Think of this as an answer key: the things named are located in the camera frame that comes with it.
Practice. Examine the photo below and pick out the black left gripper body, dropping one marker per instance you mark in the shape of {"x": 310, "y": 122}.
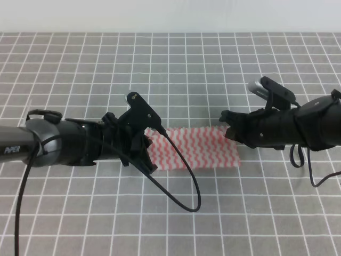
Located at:
{"x": 120, "y": 137}

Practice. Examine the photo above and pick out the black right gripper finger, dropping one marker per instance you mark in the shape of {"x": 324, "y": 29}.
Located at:
{"x": 233, "y": 119}
{"x": 236, "y": 134}

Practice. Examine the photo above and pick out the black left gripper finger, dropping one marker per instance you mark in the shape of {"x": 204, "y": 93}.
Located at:
{"x": 145, "y": 142}
{"x": 143, "y": 162}

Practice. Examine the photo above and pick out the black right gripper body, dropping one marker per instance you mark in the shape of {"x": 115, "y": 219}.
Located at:
{"x": 269, "y": 128}

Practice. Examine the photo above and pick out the pink white wavy-striped towel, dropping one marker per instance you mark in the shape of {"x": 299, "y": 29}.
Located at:
{"x": 202, "y": 148}

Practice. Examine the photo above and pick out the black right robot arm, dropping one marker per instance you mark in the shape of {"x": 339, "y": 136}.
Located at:
{"x": 315, "y": 125}

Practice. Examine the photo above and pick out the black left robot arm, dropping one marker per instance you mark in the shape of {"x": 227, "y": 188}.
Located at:
{"x": 76, "y": 142}

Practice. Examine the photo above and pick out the grey grid-pattern tablecloth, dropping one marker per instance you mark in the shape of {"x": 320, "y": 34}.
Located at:
{"x": 263, "y": 207}

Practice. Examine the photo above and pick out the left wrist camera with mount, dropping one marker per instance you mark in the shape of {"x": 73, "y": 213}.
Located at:
{"x": 141, "y": 116}

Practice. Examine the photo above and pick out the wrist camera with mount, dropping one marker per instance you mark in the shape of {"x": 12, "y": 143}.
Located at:
{"x": 275, "y": 94}
{"x": 141, "y": 116}

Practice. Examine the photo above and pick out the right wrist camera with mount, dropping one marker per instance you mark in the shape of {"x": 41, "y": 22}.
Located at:
{"x": 275, "y": 94}

